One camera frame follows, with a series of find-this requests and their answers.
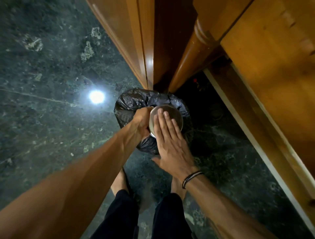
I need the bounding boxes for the person's right forearm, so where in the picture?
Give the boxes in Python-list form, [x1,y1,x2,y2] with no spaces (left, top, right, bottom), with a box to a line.
[183,172,280,239]

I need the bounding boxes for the turned wooden post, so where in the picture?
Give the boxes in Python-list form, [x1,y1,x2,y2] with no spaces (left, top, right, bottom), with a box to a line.
[168,18,223,94]

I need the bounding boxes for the person's trouser leg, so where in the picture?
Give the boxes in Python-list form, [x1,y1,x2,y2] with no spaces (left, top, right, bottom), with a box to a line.
[151,193,193,239]
[90,189,140,239]

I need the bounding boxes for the round steel bowl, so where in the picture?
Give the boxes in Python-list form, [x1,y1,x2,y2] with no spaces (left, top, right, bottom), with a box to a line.
[148,104,184,138]

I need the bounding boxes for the person's right trouser leg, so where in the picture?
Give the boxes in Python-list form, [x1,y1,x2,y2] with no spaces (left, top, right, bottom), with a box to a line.
[151,193,193,239]

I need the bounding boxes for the wooden cabinet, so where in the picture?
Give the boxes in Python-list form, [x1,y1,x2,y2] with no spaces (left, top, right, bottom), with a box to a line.
[192,0,315,222]

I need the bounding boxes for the black and white wrist bracelet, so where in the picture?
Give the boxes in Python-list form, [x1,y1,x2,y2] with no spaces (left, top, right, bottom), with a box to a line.
[182,170,204,190]

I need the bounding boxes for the person's left hand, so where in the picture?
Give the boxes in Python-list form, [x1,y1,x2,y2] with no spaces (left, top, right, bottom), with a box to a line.
[131,106,154,141]

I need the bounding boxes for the person's left forearm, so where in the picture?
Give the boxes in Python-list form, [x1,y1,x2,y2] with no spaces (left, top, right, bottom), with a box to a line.
[0,123,144,239]

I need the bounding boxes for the person's left trouser leg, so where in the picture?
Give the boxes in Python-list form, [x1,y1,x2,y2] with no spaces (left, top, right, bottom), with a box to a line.
[90,189,140,239]

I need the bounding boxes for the wooden cabinet door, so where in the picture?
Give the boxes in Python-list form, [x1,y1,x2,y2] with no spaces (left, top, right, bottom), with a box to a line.
[86,0,155,90]

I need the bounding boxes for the black plastic trash bag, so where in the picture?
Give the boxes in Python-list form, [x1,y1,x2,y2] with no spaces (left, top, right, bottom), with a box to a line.
[114,88,195,156]

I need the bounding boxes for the person's right hand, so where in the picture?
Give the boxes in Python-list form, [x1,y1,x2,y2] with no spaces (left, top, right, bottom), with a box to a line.
[151,108,200,182]

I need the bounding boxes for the white base trim strip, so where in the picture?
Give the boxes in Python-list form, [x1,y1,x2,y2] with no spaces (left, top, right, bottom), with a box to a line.
[203,62,315,235]

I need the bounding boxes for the person's left foot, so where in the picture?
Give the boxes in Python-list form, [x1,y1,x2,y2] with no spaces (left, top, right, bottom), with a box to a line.
[110,168,134,198]

